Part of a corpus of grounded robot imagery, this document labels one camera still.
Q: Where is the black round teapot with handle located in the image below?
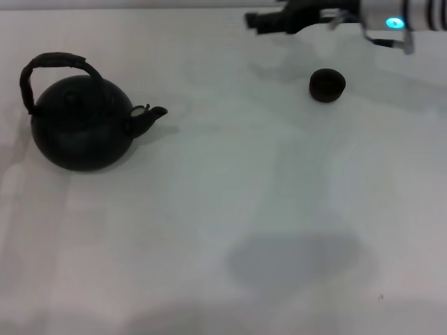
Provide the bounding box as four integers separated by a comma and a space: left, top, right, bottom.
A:
20, 52, 168, 172

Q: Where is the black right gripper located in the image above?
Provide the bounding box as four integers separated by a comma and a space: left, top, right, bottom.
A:
244, 0, 361, 36

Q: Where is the small dark brown teacup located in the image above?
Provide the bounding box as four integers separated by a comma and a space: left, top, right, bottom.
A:
309, 68, 347, 103

